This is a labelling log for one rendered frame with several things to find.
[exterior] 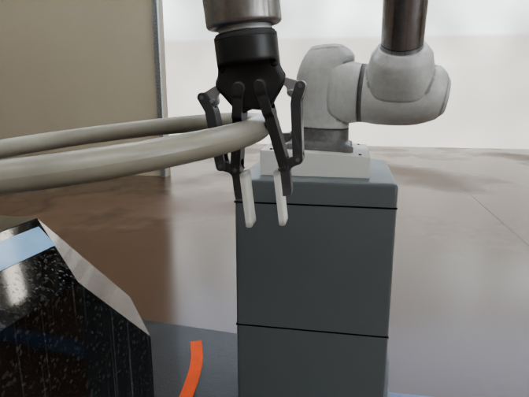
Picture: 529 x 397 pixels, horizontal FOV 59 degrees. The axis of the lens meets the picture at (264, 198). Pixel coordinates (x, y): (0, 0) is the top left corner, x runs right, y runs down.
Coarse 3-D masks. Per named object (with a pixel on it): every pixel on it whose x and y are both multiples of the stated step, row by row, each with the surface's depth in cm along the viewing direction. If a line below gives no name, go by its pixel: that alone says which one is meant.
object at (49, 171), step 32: (96, 128) 83; (128, 128) 83; (160, 128) 83; (192, 128) 80; (224, 128) 48; (256, 128) 53; (0, 160) 40; (32, 160) 39; (64, 160) 39; (96, 160) 40; (128, 160) 41; (160, 160) 43; (192, 160) 45; (0, 192) 39
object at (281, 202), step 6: (276, 168) 58; (276, 174) 56; (276, 180) 56; (276, 186) 57; (276, 192) 57; (282, 192) 57; (276, 198) 57; (282, 198) 57; (282, 204) 57; (282, 210) 57; (282, 216) 57; (282, 222) 58
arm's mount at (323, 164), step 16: (352, 144) 139; (272, 160) 120; (304, 160) 118; (320, 160) 117; (336, 160) 117; (352, 160) 116; (368, 160) 115; (320, 176) 118; (336, 176) 118; (352, 176) 117; (368, 176) 116
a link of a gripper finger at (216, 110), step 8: (200, 96) 56; (208, 96) 56; (200, 104) 56; (208, 104) 56; (208, 112) 56; (216, 112) 57; (208, 120) 56; (216, 120) 57; (216, 160) 58; (224, 160) 58; (216, 168) 58; (224, 168) 58
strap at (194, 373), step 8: (192, 344) 186; (200, 344) 186; (192, 352) 181; (200, 352) 181; (192, 360) 175; (200, 360) 175; (192, 368) 170; (200, 368) 170; (192, 376) 166; (184, 384) 161; (192, 384) 161; (184, 392) 157; (192, 392) 157
